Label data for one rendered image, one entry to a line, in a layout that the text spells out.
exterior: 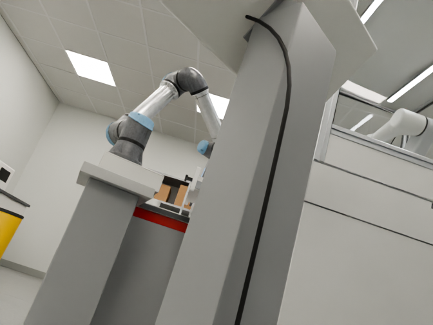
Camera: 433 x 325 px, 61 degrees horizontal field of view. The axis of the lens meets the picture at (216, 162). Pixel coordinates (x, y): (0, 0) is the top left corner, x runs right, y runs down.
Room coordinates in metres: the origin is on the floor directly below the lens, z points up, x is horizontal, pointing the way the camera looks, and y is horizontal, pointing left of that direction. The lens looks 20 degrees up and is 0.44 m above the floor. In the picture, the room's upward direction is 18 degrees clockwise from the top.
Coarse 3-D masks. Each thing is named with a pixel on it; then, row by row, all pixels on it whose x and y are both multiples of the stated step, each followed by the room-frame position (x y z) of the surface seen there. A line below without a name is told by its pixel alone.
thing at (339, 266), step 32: (320, 224) 1.07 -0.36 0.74; (352, 224) 1.08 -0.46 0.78; (320, 256) 1.07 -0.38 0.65; (352, 256) 1.08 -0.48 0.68; (384, 256) 1.09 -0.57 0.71; (416, 256) 1.09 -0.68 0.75; (288, 288) 1.07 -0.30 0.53; (320, 288) 1.08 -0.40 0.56; (352, 288) 1.08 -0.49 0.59; (384, 288) 1.09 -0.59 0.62; (416, 288) 1.09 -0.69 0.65; (288, 320) 1.07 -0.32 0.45; (320, 320) 1.08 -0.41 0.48; (352, 320) 1.08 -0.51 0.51; (384, 320) 1.09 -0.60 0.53; (416, 320) 1.09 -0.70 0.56
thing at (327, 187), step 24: (312, 168) 1.07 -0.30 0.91; (312, 192) 1.07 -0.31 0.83; (336, 192) 1.07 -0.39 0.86; (360, 192) 1.08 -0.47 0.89; (384, 192) 1.08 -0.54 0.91; (360, 216) 1.08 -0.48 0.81; (384, 216) 1.08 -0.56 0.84; (408, 216) 1.09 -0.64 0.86; (432, 216) 1.09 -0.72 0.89; (432, 240) 1.09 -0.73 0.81
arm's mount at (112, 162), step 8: (104, 152) 1.35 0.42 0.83; (104, 160) 1.34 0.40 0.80; (112, 160) 1.35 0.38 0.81; (120, 160) 1.36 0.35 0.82; (104, 168) 1.34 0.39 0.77; (112, 168) 1.35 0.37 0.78; (120, 168) 1.36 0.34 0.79; (128, 168) 1.37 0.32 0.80; (136, 168) 1.38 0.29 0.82; (144, 168) 1.39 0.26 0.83; (128, 176) 1.37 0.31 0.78; (136, 176) 1.38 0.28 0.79; (144, 176) 1.39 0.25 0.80; (152, 176) 1.40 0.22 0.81; (160, 176) 1.41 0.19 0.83; (144, 184) 1.39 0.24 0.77; (152, 184) 1.40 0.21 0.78; (160, 184) 1.41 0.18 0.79
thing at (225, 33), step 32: (160, 0) 0.58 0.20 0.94; (192, 0) 0.58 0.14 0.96; (224, 0) 0.60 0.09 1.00; (256, 0) 0.61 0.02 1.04; (288, 0) 0.60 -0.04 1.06; (320, 0) 0.64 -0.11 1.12; (192, 32) 0.64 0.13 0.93; (224, 32) 0.65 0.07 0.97; (352, 32) 0.72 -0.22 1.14; (224, 64) 0.71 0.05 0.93; (352, 64) 0.79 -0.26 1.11
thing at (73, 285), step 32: (96, 192) 1.35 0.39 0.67; (128, 192) 1.38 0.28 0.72; (96, 224) 1.36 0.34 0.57; (128, 224) 1.40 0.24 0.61; (64, 256) 1.34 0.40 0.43; (96, 256) 1.37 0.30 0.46; (64, 288) 1.36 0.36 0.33; (96, 288) 1.39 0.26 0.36; (32, 320) 1.34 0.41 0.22; (64, 320) 1.37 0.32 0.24
